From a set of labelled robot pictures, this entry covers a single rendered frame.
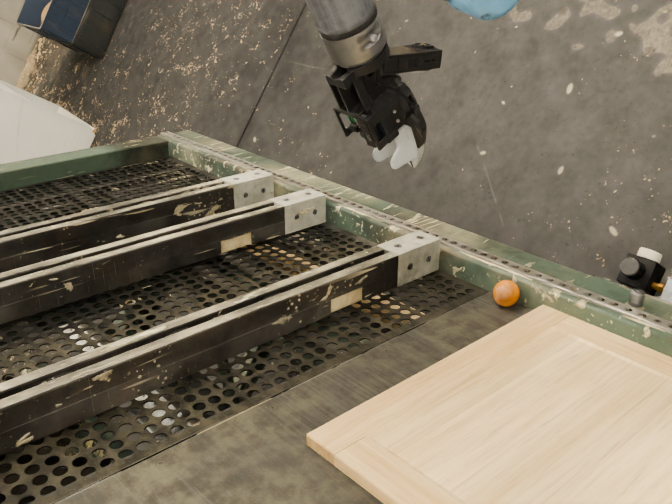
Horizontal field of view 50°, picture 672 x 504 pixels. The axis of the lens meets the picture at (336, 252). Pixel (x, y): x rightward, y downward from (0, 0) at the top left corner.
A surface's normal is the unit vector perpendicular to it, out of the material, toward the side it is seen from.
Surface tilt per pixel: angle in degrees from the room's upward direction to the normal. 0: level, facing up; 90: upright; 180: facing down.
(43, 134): 90
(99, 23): 90
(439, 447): 59
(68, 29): 90
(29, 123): 90
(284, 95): 0
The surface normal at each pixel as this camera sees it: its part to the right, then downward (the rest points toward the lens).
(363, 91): 0.63, 0.38
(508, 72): -0.63, -0.25
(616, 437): 0.01, -0.91
